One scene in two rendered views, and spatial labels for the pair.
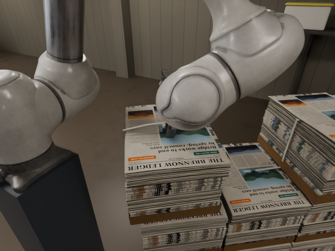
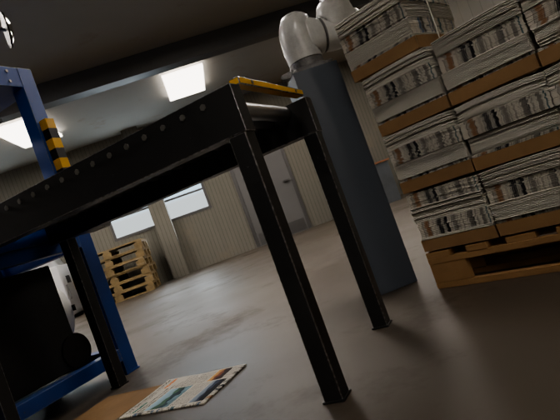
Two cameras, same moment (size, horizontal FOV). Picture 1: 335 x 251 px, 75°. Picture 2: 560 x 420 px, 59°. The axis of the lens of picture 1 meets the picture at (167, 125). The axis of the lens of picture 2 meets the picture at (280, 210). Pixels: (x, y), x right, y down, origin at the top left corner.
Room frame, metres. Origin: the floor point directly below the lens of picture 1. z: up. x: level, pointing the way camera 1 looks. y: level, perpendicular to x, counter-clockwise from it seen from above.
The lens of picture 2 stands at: (-1.05, -1.16, 0.47)
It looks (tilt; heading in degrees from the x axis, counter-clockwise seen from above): 0 degrees down; 54
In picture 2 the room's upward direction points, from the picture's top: 20 degrees counter-clockwise
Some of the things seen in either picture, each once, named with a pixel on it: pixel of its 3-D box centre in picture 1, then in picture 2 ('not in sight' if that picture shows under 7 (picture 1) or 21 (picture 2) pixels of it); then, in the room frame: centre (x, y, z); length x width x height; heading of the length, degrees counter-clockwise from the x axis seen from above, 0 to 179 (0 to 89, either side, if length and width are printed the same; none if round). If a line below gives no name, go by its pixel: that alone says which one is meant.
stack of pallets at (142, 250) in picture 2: not in sight; (117, 274); (1.58, 7.57, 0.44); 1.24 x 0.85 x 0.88; 152
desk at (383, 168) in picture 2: not in sight; (365, 188); (5.51, 5.16, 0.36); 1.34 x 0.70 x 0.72; 62
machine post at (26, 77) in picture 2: not in sight; (72, 222); (-0.41, 1.36, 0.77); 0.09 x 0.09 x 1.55; 29
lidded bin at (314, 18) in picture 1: (304, 15); not in sight; (2.67, -1.51, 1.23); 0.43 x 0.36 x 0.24; 62
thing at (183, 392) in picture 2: not in sight; (184, 390); (-0.46, 0.55, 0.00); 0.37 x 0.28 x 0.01; 119
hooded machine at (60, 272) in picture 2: not in sight; (48, 285); (0.61, 8.24, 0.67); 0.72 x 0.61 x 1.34; 152
